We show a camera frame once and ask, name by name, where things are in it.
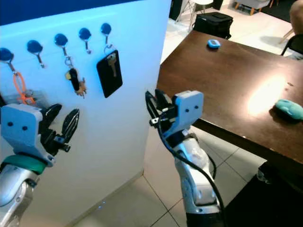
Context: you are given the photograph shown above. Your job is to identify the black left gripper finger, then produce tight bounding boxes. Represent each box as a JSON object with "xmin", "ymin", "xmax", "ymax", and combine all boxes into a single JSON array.
[
  {"xmin": 44, "ymin": 104, "xmax": 62, "ymax": 129},
  {"xmin": 63, "ymin": 109, "xmax": 80, "ymax": 142}
]

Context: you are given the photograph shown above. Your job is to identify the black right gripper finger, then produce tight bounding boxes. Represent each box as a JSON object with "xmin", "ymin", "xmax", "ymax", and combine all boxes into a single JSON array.
[
  {"xmin": 145, "ymin": 91, "xmax": 158, "ymax": 121},
  {"xmin": 155, "ymin": 89, "xmax": 173, "ymax": 114}
]

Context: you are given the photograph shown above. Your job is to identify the teal plush keychain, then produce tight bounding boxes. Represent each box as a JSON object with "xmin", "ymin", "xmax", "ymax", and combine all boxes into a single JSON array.
[{"xmin": 275, "ymin": 99, "xmax": 303, "ymax": 121}]

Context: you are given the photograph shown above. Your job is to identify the black key fob bunch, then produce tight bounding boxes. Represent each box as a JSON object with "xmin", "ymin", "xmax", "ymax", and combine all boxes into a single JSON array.
[{"xmin": 64, "ymin": 57, "xmax": 88, "ymax": 98}]

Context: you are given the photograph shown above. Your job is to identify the black card holder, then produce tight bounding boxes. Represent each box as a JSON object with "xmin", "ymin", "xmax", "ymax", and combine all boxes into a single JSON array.
[{"xmin": 96, "ymin": 50, "xmax": 123, "ymax": 99}]

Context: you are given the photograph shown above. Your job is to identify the silver key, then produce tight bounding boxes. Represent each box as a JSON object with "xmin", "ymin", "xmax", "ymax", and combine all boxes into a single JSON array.
[{"xmin": 107, "ymin": 52, "xmax": 118, "ymax": 78}]

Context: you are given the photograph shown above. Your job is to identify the dark brown wooden table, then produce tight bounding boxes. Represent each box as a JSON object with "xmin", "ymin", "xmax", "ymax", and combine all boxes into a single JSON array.
[{"xmin": 156, "ymin": 29, "xmax": 303, "ymax": 166}]

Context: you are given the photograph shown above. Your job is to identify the small blue timer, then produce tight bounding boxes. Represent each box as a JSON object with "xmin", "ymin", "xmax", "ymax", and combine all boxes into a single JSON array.
[{"xmin": 207, "ymin": 39, "xmax": 221, "ymax": 49}]

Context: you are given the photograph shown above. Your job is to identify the black bag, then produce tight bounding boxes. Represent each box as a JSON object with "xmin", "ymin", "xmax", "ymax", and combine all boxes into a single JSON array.
[{"xmin": 193, "ymin": 12, "xmax": 234, "ymax": 39}]

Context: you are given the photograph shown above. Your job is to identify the white round stool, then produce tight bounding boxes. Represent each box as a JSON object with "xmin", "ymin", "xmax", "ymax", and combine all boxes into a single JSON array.
[{"xmin": 187, "ymin": 0, "xmax": 214, "ymax": 26}]

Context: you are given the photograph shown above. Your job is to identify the grey armchair wooden legs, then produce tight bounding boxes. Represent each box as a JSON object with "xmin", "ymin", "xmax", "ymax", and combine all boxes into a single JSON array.
[{"xmin": 233, "ymin": 0, "xmax": 273, "ymax": 15}]

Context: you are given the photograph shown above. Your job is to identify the black chair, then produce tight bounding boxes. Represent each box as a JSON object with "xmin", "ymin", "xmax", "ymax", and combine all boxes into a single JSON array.
[{"xmin": 280, "ymin": 33, "xmax": 303, "ymax": 57}]

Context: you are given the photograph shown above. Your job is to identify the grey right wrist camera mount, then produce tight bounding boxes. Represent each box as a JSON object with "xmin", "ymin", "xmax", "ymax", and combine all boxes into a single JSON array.
[{"xmin": 166, "ymin": 90, "xmax": 204, "ymax": 138}]

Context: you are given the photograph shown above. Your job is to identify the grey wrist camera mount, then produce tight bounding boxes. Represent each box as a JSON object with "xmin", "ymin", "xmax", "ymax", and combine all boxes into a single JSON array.
[
  {"xmin": 0, "ymin": 104, "xmax": 45, "ymax": 168},
  {"xmin": 166, "ymin": 90, "xmax": 204, "ymax": 138}
]

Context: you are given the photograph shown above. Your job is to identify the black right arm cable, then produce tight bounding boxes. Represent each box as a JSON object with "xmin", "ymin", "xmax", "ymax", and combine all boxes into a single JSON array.
[{"xmin": 152, "ymin": 111, "xmax": 227, "ymax": 227}]

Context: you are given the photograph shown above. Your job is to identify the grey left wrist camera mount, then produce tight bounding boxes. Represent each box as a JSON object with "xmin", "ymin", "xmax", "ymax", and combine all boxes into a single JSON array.
[{"xmin": 0, "ymin": 104, "xmax": 45, "ymax": 168}]

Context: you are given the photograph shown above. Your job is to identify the orange carabiner strap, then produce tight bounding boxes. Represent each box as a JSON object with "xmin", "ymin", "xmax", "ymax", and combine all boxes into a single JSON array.
[{"xmin": 12, "ymin": 71, "xmax": 31, "ymax": 105}]

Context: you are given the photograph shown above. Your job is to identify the blue round wall hook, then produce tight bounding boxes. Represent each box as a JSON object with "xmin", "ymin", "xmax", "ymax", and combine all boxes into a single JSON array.
[
  {"xmin": 54, "ymin": 33, "xmax": 69, "ymax": 60},
  {"xmin": 100, "ymin": 22, "xmax": 113, "ymax": 48},
  {"xmin": 79, "ymin": 27, "xmax": 92, "ymax": 54},
  {"xmin": 27, "ymin": 39, "xmax": 45, "ymax": 68},
  {"xmin": 0, "ymin": 47, "xmax": 16, "ymax": 74}
]

